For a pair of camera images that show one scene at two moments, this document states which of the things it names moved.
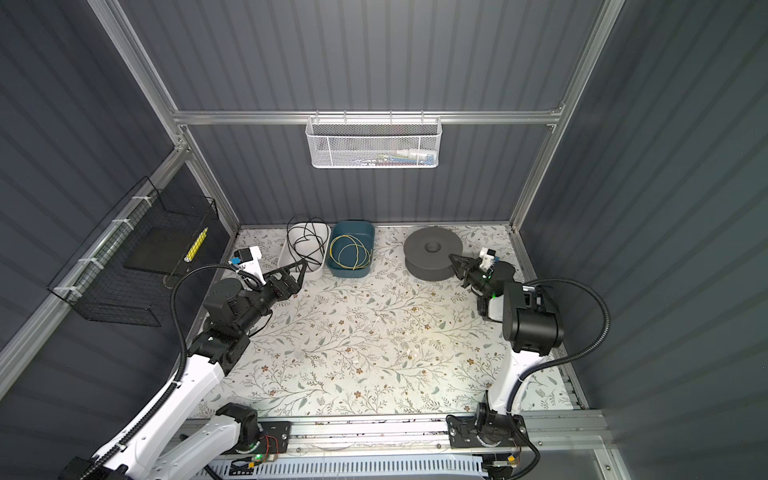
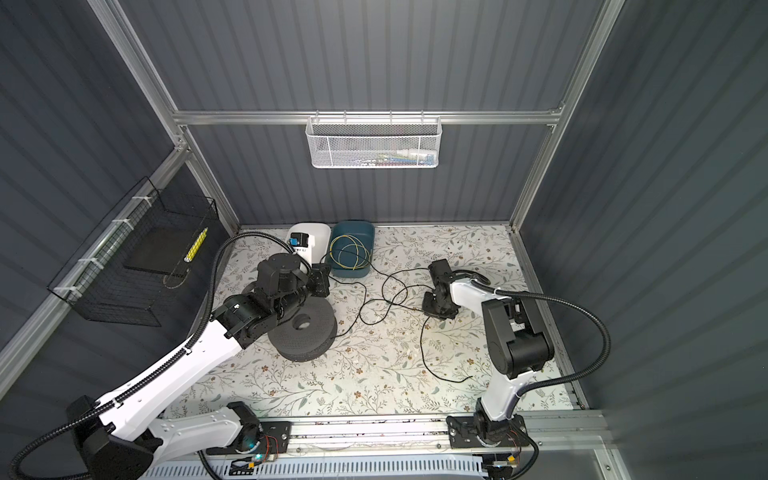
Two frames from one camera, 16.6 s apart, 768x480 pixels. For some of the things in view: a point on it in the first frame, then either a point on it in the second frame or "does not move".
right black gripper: (463, 275) to (430, 310)
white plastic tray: (307, 242) does not move
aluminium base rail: (558, 431) does not move
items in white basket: (402, 157) does not move
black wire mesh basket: (122, 272) does not move
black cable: (306, 237) to (394, 302)
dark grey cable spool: (427, 253) to (309, 334)
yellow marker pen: (195, 245) does not move
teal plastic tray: (350, 248) does not move
